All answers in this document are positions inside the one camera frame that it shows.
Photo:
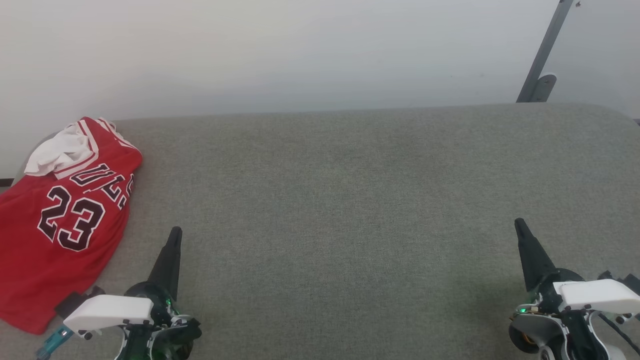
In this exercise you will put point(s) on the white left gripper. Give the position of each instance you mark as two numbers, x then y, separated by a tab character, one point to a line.
110	311

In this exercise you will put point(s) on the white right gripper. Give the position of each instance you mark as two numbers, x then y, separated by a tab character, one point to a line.
595	296

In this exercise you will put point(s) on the red Bulls 23 jersey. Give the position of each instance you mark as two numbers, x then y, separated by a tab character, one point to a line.
60	260

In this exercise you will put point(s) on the grey fabric sofa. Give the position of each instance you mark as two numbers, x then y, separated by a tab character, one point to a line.
350	225

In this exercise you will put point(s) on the grey metal pole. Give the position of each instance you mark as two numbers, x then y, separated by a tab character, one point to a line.
547	45

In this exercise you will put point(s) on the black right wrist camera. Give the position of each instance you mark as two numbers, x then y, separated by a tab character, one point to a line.
627	282

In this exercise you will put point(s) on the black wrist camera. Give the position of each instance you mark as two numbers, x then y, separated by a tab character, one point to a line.
75	300
627	282

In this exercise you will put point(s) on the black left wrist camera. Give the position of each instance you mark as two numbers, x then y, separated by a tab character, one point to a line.
75	300

